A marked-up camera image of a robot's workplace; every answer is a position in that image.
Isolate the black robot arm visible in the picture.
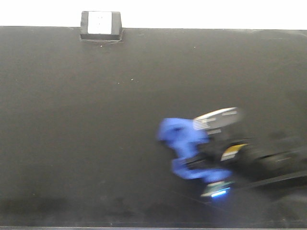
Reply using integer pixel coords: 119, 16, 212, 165
184, 137, 307, 197

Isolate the black box with white label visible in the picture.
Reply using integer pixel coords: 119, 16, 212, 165
80, 11, 123, 41

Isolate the blue microfiber cloth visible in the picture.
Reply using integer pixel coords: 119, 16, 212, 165
157, 118, 232, 183

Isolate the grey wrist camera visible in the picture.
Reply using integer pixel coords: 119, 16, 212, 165
192, 107, 245, 135

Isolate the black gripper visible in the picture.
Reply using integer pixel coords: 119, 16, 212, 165
184, 138, 259, 198

